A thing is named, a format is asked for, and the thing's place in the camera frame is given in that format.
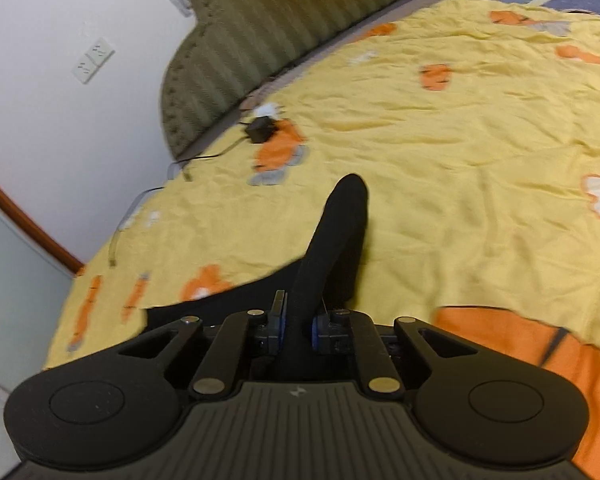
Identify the frosted glass door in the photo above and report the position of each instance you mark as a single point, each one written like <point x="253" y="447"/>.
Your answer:
<point x="15" y="300"/>

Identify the black pants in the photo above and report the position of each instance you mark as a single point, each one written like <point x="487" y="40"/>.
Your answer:
<point x="340" y="220"/>

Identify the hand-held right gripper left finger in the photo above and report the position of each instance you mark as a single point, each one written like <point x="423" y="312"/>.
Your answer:
<point x="280" y="322"/>

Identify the black charger adapter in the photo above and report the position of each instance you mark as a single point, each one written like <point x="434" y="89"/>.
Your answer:
<point x="260" y="130"/>

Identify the yellow printed blanket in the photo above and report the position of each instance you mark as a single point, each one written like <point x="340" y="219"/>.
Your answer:
<point x="455" y="160"/>

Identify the wooden door frame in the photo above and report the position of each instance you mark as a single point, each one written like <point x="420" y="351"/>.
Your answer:
<point x="30" y="225"/>

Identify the white wall socket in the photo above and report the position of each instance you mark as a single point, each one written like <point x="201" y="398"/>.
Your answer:
<point x="93" y="60"/>

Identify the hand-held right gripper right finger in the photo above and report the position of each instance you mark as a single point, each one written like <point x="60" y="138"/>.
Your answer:
<point x="314" y="334"/>

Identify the olive striped upholstered headboard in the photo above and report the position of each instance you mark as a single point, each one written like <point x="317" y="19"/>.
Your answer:
<point x="260" y="35"/>

